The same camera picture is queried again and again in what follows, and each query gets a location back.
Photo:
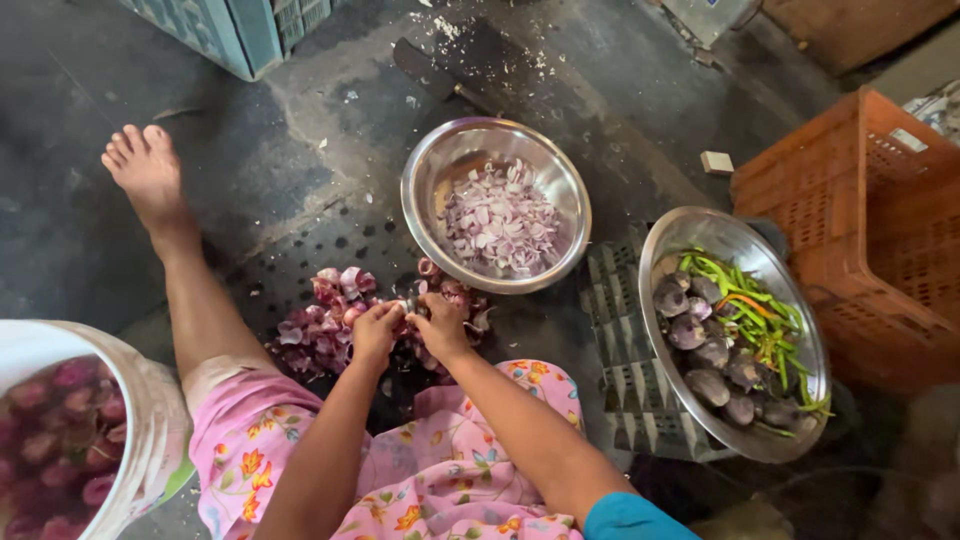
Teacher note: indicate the person's left hand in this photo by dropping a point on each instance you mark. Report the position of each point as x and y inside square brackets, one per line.
[373, 332]

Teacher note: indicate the person's right hand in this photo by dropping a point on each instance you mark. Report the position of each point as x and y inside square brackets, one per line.
[444, 330]

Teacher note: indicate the person's left fingers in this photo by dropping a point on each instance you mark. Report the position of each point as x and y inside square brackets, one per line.
[390, 309]

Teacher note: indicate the person's right fingers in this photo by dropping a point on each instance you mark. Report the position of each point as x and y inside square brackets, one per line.
[421, 309]

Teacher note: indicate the small peeled onion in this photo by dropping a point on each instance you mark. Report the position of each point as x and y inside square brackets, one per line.
[409, 305]

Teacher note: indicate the pile of purple onion peels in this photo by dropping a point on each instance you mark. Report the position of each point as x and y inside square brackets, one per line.
[330, 330]

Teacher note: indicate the heap of sliced onion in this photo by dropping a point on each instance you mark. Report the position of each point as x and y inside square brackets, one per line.
[501, 219]

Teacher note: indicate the pink floral dress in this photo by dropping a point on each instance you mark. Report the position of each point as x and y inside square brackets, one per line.
[420, 480]

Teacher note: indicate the person's left leg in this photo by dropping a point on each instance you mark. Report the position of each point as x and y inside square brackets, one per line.
[172, 247]

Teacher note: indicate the grey plastic crate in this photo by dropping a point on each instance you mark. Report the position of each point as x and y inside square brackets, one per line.
[637, 390]

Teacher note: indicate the dark flat knife blade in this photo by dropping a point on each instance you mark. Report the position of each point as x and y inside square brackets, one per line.
[431, 71]

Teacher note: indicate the white plastic bucket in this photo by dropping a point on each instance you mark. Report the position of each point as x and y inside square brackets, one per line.
[150, 420]

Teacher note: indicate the large steel bowl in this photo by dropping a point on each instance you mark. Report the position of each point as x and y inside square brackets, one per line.
[675, 232]

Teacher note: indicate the heap of small purple eggplants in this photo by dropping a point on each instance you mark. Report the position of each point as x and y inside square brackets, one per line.
[705, 352]

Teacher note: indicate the blue sleeve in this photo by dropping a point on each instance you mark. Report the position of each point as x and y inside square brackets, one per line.
[634, 519]

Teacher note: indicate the blue plastic crate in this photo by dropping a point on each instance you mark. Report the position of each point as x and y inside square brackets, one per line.
[232, 30]

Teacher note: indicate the small white block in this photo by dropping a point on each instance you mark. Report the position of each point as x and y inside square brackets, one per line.
[717, 163]

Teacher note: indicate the bunch of green chillies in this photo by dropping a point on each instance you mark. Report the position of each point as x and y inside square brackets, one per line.
[757, 315]

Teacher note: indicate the heap of red onions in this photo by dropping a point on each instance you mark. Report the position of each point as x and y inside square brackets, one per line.
[56, 450]

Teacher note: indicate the orange plastic crate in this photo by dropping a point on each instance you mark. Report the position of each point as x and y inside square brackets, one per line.
[870, 240]

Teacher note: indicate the brown wooden board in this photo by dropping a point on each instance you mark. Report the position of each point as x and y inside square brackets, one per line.
[855, 30]

